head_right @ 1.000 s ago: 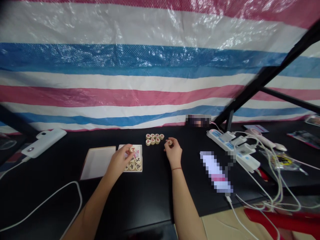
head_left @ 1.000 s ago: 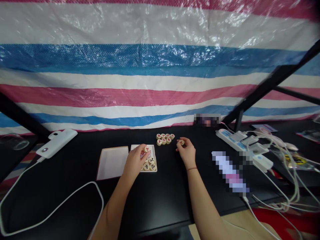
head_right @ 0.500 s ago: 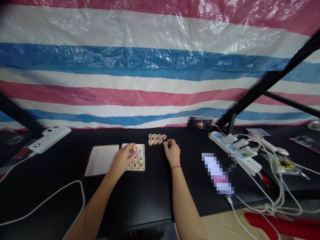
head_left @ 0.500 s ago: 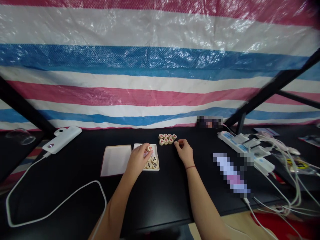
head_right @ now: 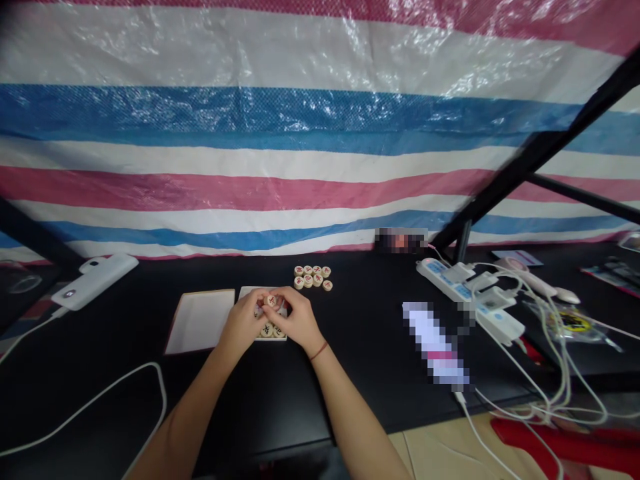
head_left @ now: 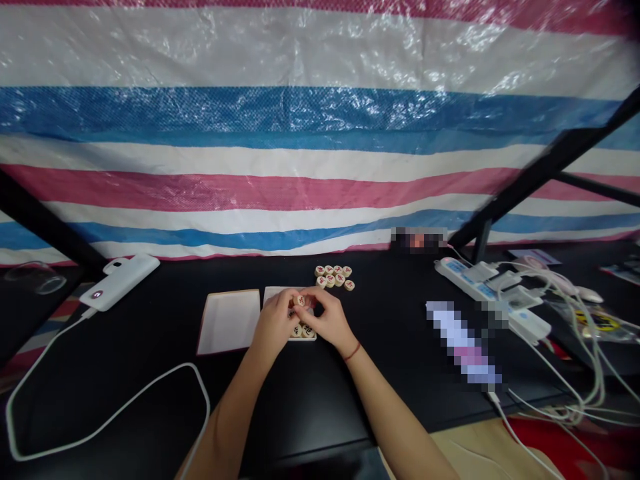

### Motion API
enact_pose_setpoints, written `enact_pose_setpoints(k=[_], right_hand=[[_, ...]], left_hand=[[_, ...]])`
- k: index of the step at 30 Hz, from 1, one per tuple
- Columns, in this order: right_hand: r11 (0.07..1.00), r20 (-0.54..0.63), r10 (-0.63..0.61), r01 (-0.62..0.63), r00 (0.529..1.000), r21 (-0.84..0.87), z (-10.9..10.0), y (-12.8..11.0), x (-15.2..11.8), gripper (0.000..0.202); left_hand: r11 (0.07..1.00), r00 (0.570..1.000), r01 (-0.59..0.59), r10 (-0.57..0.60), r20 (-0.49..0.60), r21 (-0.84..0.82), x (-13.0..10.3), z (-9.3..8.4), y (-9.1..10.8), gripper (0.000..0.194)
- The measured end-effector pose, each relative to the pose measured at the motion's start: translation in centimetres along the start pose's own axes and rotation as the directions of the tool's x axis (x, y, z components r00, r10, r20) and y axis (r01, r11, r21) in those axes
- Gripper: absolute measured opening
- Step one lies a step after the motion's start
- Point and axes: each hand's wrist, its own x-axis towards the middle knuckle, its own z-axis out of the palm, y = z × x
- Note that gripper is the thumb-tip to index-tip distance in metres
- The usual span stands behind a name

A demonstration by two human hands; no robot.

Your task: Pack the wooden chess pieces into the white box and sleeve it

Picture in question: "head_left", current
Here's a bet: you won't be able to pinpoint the plastic bag with yellow item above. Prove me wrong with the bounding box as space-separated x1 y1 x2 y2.
569 303 640 347

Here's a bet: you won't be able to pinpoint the white power strip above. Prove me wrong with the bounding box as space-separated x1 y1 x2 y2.
433 257 553 347

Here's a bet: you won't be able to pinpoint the black metal frame bar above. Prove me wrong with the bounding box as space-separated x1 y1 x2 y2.
449 92 640 265
0 167 110 273

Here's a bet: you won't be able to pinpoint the clear glass cup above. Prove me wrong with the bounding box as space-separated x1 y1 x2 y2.
3 260 67 297

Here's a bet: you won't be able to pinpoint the white power bank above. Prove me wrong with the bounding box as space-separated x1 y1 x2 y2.
79 253 161 314

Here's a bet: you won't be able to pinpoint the white box lid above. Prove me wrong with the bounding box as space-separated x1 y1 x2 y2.
195 288 262 357

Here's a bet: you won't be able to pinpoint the person's right fingers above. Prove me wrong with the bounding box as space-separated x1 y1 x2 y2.
303 289 335 335

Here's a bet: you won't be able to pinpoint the person's right hand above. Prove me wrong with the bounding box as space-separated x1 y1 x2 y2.
303 289 362 359

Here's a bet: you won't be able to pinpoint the red cloth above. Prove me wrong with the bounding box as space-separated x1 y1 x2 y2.
509 413 640 480

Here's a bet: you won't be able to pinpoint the person's left hand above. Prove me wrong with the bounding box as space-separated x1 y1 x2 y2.
252 289 301 352

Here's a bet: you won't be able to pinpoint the pink and white round device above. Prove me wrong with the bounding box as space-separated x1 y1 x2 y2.
509 254 552 274

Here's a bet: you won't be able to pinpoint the white box tray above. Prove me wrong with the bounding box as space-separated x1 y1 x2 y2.
261 285 319 343

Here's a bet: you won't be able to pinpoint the bundle of white cables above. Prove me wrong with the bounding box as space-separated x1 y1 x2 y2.
487 259 640 480

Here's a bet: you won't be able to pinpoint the person's left fingers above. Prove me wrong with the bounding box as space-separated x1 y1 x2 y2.
273 289 301 331

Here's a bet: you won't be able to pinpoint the long white charging cable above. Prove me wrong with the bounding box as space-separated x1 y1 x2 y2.
5 307 211 480

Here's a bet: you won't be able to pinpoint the white plug adapter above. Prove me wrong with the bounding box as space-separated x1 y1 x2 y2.
502 289 543 312
472 263 503 284
487 273 523 294

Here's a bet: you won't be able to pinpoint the pile of wooden chess pieces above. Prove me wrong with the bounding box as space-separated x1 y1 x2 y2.
313 264 357 292

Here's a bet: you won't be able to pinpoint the striped plastic tarp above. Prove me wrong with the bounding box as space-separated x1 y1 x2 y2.
0 0 640 269

